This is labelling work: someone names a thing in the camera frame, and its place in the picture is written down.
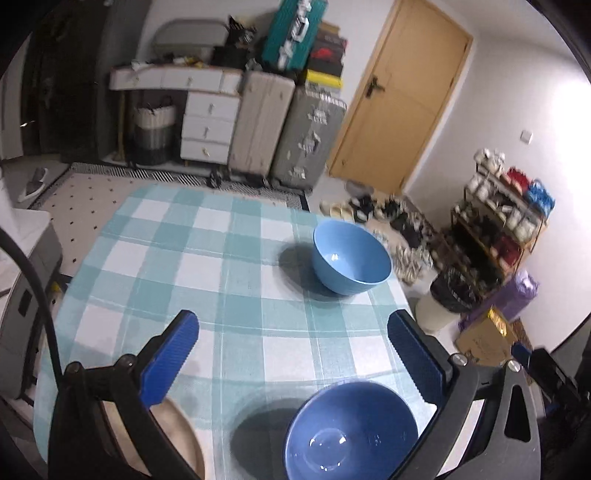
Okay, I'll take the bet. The blue bowl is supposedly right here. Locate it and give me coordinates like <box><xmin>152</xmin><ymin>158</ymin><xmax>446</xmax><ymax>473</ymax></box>
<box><xmin>283</xmin><ymin>381</ymin><xmax>419</xmax><ymax>479</ymax></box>
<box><xmin>311</xmin><ymin>219</ymin><xmax>393</xmax><ymax>296</ymax></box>

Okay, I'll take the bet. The cardboard box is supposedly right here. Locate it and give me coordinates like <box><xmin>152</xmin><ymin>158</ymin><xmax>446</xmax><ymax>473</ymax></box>
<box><xmin>455</xmin><ymin>307</ymin><xmax>518</xmax><ymax>367</ymax></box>

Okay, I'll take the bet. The white trash bin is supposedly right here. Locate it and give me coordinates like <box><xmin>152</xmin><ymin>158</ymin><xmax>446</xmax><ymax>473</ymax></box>
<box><xmin>415</xmin><ymin>266</ymin><xmax>481</xmax><ymax>333</ymax></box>

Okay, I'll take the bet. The purple plastic bag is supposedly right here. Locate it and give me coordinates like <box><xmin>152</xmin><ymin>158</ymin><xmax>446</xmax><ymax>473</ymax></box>
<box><xmin>459</xmin><ymin>270</ymin><xmax>540</xmax><ymax>331</ymax></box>

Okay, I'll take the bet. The teal checkered tablecloth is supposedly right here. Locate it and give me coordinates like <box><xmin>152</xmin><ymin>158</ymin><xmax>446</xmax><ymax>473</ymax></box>
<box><xmin>55</xmin><ymin>185</ymin><xmax>435</xmax><ymax>479</ymax></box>

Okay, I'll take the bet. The wooden shoe rack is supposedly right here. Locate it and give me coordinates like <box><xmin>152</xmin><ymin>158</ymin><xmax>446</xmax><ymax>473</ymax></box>
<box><xmin>443</xmin><ymin>148</ymin><xmax>555</xmax><ymax>298</ymax></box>

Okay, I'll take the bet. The woven laundry basket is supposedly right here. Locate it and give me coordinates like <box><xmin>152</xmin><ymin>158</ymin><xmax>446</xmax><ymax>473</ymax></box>
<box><xmin>132</xmin><ymin>97</ymin><xmax>176</xmax><ymax>166</ymax></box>

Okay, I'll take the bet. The silver hard suitcase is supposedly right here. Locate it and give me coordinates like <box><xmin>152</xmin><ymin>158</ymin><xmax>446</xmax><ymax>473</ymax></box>
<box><xmin>270</xmin><ymin>87</ymin><xmax>346</xmax><ymax>191</ymax></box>

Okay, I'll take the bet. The white drawer desk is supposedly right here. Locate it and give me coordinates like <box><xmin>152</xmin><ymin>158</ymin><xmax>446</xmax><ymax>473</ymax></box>
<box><xmin>109</xmin><ymin>64</ymin><xmax>242</xmax><ymax>165</ymax></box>

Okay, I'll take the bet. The beige hard suitcase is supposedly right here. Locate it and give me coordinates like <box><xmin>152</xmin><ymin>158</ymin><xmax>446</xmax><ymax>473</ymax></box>
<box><xmin>228</xmin><ymin>71</ymin><xmax>296</xmax><ymax>177</ymax></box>

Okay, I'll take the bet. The wooden door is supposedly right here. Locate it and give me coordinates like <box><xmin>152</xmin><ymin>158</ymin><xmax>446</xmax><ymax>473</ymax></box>
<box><xmin>329</xmin><ymin>1</ymin><xmax>473</xmax><ymax>194</ymax></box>

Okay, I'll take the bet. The stack of shoe boxes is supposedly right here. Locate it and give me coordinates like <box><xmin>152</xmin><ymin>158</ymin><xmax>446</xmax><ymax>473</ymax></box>
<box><xmin>304</xmin><ymin>22</ymin><xmax>349</xmax><ymax>91</ymax></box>

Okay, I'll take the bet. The black bag on desk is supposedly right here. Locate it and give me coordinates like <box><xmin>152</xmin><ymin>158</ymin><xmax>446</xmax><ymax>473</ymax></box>
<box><xmin>211</xmin><ymin>16</ymin><xmax>257</xmax><ymax>70</ymax></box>

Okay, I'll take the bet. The teal hard suitcase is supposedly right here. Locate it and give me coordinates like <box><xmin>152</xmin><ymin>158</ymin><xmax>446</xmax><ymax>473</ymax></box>
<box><xmin>262</xmin><ymin>0</ymin><xmax>328</xmax><ymax>72</ymax></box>

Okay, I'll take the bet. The black cable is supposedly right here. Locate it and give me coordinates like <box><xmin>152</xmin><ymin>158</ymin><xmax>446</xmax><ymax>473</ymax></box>
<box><xmin>0</xmin><ymin>227</ymin><xmax>63</xmax><ymax>384</ymax></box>

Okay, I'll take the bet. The grey folded chair frame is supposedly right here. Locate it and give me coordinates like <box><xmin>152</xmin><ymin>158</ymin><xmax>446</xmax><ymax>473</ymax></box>
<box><xmin>151</xmin><ymin>19</ymin><xmax>228</xmax><ymax>63</ymax></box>

